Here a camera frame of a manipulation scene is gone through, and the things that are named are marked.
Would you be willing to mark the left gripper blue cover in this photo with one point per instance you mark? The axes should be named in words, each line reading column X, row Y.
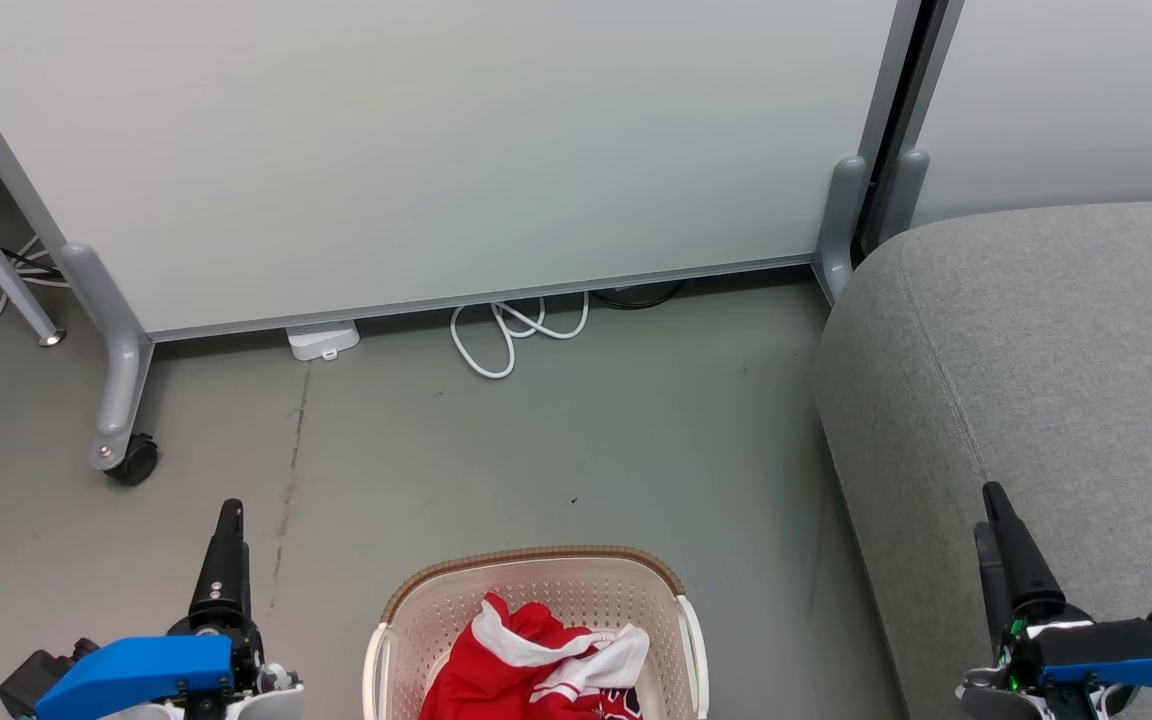
column 136, row 670

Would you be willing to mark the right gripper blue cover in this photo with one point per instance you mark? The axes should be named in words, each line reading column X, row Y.
column 1116, row 650

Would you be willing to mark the red shorts white trim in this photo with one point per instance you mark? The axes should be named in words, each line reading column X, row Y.
column 481, row 670

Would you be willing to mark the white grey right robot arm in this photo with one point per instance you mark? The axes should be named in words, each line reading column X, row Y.
column 981, row 702

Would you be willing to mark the grey fabric sofa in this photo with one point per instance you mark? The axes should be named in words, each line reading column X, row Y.
column 1036, row 380

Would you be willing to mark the black caster wheel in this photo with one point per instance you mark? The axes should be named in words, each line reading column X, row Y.
column 134, row 462

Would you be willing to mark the grey partition foot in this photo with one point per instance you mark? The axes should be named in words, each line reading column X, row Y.
column 841, row 220
column 121, row 340
column 904, row 190

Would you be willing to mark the white power adapter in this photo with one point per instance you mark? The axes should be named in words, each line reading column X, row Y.
column 322, row 340

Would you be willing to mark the cream perforated laundry basket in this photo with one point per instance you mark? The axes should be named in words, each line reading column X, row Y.
column 546, row 580

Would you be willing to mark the large white partition panel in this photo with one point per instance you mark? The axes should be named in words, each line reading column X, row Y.
column 436, row 150

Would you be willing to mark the narrow white partition panel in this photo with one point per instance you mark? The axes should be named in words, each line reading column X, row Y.
column 1066, row 100

